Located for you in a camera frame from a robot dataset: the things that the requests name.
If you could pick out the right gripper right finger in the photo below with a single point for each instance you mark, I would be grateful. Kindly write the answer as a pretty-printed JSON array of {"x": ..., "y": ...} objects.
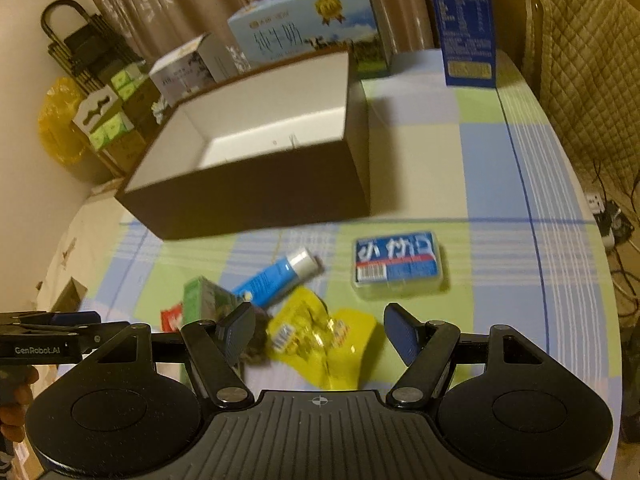
[{"x": 427, "y": 350}]

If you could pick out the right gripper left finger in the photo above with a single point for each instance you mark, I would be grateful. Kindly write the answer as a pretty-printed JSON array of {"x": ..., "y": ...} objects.
[{"x": 214, "y": 350}]

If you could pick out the green medicine box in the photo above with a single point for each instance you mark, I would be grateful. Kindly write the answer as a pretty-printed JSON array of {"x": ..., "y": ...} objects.
[{"x": 204, "y": 300}]

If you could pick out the red small packet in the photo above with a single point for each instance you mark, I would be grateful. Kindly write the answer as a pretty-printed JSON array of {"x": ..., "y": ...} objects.
[{"x": 171, "y": 318}]

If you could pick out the blue white tube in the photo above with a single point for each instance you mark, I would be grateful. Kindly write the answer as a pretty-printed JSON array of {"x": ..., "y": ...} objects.
[{"x": 270, "y": 284}]

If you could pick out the blue pack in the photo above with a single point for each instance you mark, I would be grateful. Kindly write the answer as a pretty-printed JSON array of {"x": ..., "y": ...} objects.
[{"x": 403, "y": 264}]

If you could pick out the yellow snack packet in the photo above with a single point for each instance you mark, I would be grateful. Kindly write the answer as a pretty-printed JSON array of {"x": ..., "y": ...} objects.
[{"x": 326, "y": 349}]

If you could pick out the person's left hand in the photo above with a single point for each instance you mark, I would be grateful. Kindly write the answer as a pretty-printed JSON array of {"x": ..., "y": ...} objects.
[{"x": 13, "y": 413}]

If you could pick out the beige embroidered bed sheet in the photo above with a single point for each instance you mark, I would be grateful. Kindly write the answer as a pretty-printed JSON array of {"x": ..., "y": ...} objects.
[{"x": 84, "y": 252}]

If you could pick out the checkered tablecloth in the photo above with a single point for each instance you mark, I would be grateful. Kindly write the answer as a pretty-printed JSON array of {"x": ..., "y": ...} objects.
[{"x": 482, "y": 169}]

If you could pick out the brown open cardboard box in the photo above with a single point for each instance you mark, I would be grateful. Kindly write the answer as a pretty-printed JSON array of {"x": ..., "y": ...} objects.
[{"x": 284, "y": 145}]

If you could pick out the cardboard box with green tissues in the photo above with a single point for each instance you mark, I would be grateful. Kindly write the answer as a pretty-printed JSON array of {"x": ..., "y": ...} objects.
[{"x": 118, "y": 121}]

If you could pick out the white power strip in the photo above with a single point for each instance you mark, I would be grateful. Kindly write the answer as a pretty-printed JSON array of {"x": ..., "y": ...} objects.
[{"x": 614, "y": 226}]

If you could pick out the yellow plastic bag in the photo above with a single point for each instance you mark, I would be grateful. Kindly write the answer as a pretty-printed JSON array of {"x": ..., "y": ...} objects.
[{"x": 59, "y": 108}]

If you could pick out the white appliance box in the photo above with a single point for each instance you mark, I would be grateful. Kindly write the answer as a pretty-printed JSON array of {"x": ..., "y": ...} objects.
[{"x": 192, "y": 67}]

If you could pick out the quilted beige chair cover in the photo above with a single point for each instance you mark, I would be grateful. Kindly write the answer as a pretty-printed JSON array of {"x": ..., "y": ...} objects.
[{"x": 582, "y": 58}]

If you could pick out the light blue milk carton box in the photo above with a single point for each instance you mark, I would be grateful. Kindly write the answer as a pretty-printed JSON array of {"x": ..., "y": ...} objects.
[{"x": 268, "y": 31}]

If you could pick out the dark blue milk box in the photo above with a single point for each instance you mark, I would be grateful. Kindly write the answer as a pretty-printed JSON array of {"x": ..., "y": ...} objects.
[{"x": 466, "y": 36}]

